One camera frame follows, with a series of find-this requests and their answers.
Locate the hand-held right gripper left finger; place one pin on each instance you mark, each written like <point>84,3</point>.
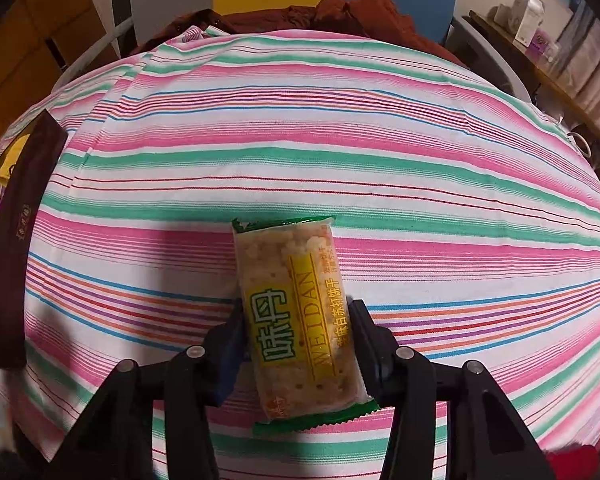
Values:
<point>230,360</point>

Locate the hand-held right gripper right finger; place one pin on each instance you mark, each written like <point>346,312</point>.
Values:
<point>367,360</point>

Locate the green yellow cracker packet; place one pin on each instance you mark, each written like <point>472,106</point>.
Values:
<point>295,320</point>

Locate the gold metal tin box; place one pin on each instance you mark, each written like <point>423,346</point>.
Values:
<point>20,240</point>

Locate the pink green striped cloth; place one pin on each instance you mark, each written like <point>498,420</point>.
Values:
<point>355,170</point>

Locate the red cloth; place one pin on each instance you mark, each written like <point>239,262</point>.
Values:
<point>575,462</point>

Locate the wooden side desk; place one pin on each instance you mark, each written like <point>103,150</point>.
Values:
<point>565,90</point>

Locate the dark red blanket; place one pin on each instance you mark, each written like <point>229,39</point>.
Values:
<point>355,15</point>

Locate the purple small container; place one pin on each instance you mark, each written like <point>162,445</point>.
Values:
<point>540,42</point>

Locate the pale side curtain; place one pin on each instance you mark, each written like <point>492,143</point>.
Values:
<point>592,70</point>

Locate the white carton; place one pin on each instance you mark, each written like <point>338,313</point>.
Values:
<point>529,17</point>

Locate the wooden wardrobe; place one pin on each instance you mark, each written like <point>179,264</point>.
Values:
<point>45,25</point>

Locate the grey bed frame rail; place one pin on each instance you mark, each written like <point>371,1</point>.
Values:
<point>500,65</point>

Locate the white bed frame rail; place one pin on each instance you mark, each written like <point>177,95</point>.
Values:
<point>87,55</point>

